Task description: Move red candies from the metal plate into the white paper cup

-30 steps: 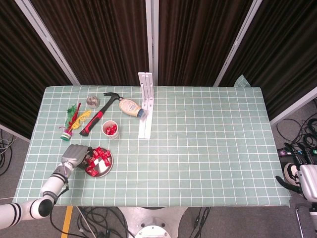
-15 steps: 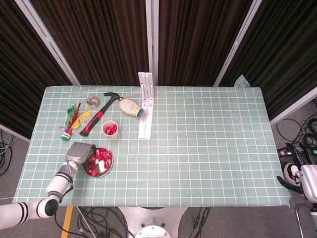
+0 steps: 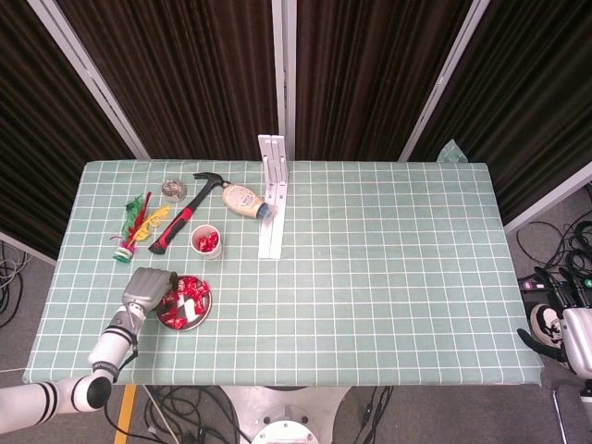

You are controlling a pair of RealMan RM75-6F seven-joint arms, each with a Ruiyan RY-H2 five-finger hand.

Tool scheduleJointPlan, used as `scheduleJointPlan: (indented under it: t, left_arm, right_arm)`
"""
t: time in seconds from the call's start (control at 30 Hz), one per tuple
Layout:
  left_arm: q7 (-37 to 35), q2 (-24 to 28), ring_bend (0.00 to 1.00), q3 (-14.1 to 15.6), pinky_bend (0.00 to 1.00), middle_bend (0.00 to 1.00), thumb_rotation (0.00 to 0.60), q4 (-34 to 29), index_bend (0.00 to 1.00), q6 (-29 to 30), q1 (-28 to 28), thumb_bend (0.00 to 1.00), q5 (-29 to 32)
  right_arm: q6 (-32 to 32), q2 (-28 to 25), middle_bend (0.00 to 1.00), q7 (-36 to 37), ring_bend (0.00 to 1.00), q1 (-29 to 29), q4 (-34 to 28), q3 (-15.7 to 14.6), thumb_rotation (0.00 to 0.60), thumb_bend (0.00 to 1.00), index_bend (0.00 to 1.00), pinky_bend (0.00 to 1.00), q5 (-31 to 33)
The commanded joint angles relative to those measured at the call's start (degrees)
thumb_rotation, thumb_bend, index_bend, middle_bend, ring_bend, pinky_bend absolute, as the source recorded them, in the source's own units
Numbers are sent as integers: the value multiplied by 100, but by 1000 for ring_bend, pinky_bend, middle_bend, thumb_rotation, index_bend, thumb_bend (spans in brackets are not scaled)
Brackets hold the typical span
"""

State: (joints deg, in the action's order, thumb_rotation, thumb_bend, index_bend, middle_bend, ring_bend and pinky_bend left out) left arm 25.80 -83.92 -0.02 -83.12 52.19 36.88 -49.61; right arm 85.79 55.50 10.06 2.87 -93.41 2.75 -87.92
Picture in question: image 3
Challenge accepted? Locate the small clear jar of clips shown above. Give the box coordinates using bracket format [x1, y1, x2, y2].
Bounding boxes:
[161, 179, 188, 204]

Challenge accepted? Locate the white black sneaker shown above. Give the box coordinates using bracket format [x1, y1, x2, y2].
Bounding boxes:
[529, 303, 564, 351]

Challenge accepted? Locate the white paper cup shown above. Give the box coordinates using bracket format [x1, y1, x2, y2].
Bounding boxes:
[190, 224, 224, 261]

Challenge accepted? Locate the black floor cable bundle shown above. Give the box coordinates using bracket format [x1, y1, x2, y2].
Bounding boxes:
[515, 210, 592, 281]
[138, 386, 253, 444]
[0, 240, 34, 330]

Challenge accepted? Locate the round metal plate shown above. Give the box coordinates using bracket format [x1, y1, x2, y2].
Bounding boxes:
[154, 276, 215, 332]

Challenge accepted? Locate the mayonnaise squeeze bottle blue cap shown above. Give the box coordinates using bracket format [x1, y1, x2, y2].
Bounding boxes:
[221, 182, 275, 221]

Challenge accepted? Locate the dark brown curtain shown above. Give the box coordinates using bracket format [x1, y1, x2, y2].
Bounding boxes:
[55, 0, 281, 161]
[294, 0, 474, 162]
[409, 0, 592, 224]
[0, 0, 136, 253]

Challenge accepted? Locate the colourful feather shuttlecock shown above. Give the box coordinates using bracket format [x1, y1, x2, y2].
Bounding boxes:
[110, 192, 171, 264]

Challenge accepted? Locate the red black claw hammer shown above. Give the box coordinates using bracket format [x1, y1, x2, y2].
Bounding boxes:
[147, 172, 231, 256]

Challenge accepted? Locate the white partition post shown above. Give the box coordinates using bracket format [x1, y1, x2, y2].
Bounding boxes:
[27, 0, 152, 161]
[271, 0, 298, 161]
[398, 0, 491, 162]

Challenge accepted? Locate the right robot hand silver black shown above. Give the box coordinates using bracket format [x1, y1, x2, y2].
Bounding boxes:
[516, 265, 592, 378]

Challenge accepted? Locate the black power strip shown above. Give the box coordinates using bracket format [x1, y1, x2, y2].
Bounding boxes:
[517, 276, 556, 293]

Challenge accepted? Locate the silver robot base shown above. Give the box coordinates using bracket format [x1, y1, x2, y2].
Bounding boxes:
[220, 386, 349, 444]

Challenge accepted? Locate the green checked tablecloth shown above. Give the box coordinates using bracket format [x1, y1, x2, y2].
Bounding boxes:
[21, 138, 543, 388]

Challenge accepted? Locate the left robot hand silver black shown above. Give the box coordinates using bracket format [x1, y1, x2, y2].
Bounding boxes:
[121, 266, 179, 318]

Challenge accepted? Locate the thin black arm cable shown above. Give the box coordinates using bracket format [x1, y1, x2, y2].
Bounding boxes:
[102, 318, 141, 438]

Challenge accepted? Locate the yellow floor tape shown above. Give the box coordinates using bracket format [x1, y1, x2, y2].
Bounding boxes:
[113, 384, 138, 444]

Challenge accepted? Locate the white partition base rail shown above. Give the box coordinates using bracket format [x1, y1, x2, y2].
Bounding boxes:
[502, 161, 592, 235]
[0, 229, 59, 267]

